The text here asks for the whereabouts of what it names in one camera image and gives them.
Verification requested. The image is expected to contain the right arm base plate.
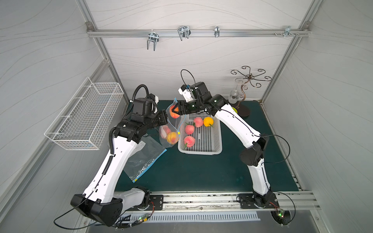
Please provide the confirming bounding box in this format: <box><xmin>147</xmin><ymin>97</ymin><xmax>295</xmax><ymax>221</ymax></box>
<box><xmin>236</xmin><ymin>191</ymin><xmax>279</xmax><ymax>209</ymax></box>

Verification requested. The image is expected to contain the yellow peach back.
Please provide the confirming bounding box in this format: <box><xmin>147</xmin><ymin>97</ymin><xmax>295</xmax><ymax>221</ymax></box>
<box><xmin>203</xmin><ymin>116</ymin><xmax>214</xmax><ymax>127</ymax></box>

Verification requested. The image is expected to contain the brown metal hook stand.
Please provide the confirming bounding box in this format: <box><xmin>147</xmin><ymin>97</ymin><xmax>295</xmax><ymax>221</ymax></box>
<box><xmin>230</xmin><ymin>66</ymin><xmax>272</xmax><ymax>117</ymax></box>

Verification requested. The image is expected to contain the metal hook right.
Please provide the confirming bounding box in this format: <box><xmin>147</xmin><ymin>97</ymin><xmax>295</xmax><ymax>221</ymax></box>
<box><xmin>274</xmin><ymin>26</ymin><xmax>300</xmax><ymax>38</ymax></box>

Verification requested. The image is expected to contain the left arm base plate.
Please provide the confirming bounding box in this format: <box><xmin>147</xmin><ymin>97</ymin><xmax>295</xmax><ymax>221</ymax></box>
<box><xmin>128</xmin><ymin>194</ymin><xmax>164</xmax><ymax>211</ymax></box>

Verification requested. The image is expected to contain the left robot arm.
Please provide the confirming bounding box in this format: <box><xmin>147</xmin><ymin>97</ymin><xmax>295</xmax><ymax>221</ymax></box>
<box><xmin>71</xmin><ymin>94</ymin><xmax>168</xmax><ymax>226</ymax></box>

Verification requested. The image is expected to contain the white plastic perforated basket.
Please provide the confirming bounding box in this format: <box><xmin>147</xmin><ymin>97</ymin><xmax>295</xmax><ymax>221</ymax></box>
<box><xmin>178</xmin><ymin>112</ymin><xmax>222</xmax><ymax>155</ymax></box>

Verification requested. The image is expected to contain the clear zip-top bag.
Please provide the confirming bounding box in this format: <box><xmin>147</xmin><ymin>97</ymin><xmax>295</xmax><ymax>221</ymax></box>
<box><xmin>159</xmin><ymin>98</ymin><xmax>186</xmax><ymax>148</ymax></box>
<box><xmin>123</xmin><ymin>136</ymin><xmax>167</xmax><ymax>183</ymax></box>

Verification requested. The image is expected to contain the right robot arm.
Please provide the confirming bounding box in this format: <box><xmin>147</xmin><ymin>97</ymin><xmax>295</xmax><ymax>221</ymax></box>
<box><xmin>172</xmin><ymin>82</ymin><xmax>272</xmax><ymax>205</ymax></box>

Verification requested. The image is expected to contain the white wire wall basket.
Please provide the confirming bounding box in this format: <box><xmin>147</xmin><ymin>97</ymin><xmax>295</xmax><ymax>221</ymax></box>
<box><xmin>44</xmin><ymin>77</ymin><xmax>123</xmax><ymax>150</ymax></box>

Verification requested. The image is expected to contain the pink peach back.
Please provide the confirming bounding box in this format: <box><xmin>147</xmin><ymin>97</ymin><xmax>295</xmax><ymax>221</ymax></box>
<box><xmin>193</xmin><ymin>117</ymin><xmax>204</xmax><ymax>128</ymax></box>

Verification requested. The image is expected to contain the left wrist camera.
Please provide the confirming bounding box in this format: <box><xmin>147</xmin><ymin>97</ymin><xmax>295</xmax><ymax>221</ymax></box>
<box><xmin>149</xmin><ymin>94</ymin><xmax>159</xmax><ymax>113</ymax></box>

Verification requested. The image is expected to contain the aluminium top rail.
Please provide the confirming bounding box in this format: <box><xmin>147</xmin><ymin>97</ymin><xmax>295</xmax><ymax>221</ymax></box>
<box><xmin>87</xmin><ymin>28</ymin><xmax>311</xmax><ymax>38</ymax></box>

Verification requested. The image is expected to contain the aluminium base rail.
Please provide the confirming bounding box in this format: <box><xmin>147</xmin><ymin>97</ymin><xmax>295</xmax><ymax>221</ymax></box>
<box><xmin>114</xmin><ymin>191</ymin><xmax>321</xmax><ymax>213</ymax></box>

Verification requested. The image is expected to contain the white vent strip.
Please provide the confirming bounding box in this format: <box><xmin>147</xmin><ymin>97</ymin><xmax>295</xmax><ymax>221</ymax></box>
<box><xmin>89</xmin><ymin>211</ymin><xmax>261</xmax><ymax>224</ymax></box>

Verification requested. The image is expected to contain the small metal hook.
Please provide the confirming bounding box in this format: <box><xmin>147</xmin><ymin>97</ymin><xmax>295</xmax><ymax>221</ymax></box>
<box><xmin>214</xmin><ymin>26</ymin><xmax>220</xmax><ymax>38</ymax></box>

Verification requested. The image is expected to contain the metal hook centre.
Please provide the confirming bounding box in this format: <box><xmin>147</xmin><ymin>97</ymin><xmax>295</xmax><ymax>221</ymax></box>
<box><xmin>177</xmin><ymin>26</ymin><xmax>191</xmax><ymax>41</ymax></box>

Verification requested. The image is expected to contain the metal double hook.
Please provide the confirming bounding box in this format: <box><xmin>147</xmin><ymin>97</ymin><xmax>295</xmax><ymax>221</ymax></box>
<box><xmin>147</xmin><ymin>32</ymin><xmax>159</xmax><ymax>51</ymax></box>

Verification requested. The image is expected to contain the orange yellow peach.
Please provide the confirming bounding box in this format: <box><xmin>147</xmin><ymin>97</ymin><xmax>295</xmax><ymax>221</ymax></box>
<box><xmin>166</xmin><ymin>132</ymin><xmax>179</xmax><ymax>145</ymax></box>

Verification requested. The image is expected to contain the orange red peach front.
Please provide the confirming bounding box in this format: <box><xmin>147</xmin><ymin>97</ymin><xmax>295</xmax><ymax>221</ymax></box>
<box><xmin>169</xmin><ymin>105</ymin><xmax>180</xmax><ymax>119</ymax></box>

